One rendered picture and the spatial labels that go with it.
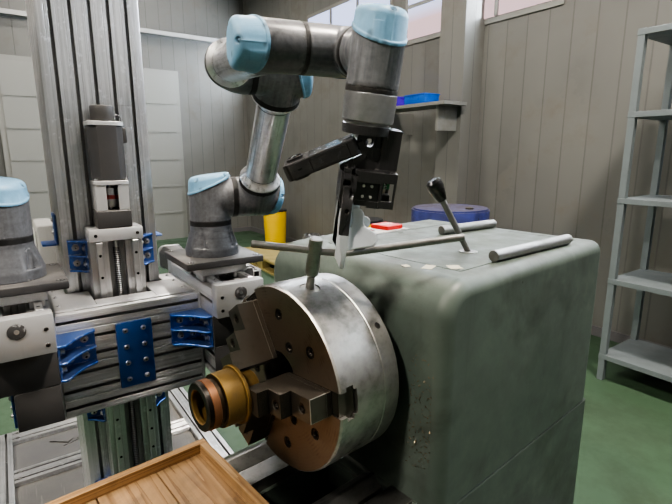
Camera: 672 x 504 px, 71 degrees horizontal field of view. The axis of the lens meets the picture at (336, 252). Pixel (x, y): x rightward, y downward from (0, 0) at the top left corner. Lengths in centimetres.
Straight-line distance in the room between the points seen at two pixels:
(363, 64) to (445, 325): 39
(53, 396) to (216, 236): 54
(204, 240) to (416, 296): 76
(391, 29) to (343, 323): 42
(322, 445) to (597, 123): 379
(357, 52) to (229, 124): 837
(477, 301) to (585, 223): 356
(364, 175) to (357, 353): 26
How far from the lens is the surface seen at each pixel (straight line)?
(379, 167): 70
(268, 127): 121
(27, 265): 129
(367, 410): 75
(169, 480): 97
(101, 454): 173
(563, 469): 135
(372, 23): 68
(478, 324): 81
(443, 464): 86
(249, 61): 72
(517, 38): 477
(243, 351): 79
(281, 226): 745
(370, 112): 67
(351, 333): 73
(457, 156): 469
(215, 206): 136
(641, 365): 352
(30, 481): 233
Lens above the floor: 145
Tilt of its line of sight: 12 degrees down
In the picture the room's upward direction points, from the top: straight up
